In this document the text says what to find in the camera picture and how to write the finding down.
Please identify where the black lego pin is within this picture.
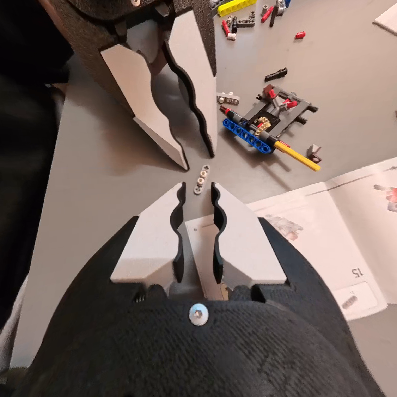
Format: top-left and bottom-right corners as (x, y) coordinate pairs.
(264, 67), (288, 82)

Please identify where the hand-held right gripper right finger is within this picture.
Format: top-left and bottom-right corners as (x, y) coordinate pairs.
(211, 181), (287, 285)

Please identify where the closed instruction booklet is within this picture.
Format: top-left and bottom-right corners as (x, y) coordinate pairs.
(373, 5), (397, 33)

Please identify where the open instruction booklet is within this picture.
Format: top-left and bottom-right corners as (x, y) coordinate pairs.
(185, 158), (397, 321)

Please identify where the yellow lego beam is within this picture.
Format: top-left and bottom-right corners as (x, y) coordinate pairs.
(217, 0), (258, 17)

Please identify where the partly built lego chassis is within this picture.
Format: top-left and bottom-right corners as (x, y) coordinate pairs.
(220, 84), (321, 172)

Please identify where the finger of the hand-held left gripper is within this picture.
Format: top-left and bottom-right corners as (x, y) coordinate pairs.
(100, 43), (190, 172)
(161, 9), (218, 159)

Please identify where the pile of loose lego pieces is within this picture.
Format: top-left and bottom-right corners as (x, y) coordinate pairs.
(211, 0), (293, 41)

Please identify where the brown and grey lego bracket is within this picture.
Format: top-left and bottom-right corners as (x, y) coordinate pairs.
(307, 144), (323, 164)

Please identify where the light grey thin lego liftarm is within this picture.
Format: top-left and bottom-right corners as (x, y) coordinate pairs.
(194, 164), (211, 196)

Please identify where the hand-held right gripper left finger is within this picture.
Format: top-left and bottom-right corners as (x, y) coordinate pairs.
(110, 181), (187, 284)

